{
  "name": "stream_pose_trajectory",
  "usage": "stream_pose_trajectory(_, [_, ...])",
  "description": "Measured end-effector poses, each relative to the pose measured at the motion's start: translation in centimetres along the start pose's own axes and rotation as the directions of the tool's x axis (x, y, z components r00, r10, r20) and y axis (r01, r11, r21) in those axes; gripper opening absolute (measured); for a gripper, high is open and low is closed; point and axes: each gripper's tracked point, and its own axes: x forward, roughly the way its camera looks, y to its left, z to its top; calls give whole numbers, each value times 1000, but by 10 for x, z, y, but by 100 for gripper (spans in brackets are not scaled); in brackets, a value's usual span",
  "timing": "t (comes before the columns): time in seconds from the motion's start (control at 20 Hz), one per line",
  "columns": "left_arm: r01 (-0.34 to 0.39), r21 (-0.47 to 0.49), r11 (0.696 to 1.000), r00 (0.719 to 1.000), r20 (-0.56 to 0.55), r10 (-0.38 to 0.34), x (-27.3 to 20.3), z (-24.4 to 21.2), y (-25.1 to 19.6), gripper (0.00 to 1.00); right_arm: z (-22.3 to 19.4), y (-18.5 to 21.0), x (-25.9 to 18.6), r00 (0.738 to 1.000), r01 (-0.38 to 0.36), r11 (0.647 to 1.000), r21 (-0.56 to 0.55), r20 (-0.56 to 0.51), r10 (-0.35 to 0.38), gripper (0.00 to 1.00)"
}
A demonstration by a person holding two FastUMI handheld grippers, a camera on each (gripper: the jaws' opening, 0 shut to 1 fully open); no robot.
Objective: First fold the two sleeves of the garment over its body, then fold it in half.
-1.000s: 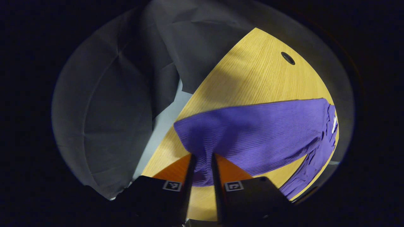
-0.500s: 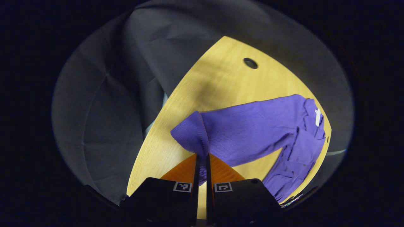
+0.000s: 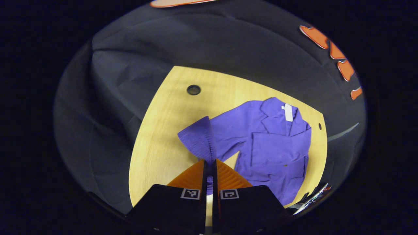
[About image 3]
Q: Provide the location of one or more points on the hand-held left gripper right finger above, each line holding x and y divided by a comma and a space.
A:
215, 209

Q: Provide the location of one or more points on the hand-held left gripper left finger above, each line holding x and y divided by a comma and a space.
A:
204, 209

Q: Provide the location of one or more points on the purple shirt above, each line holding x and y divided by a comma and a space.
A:
277, 147

